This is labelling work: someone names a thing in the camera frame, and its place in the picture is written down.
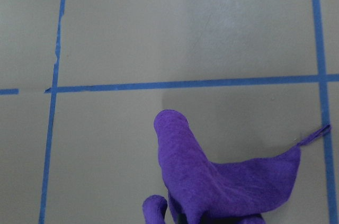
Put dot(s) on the purple cloth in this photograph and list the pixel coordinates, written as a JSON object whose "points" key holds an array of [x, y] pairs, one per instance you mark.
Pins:
{"points": [[200, 191]]}

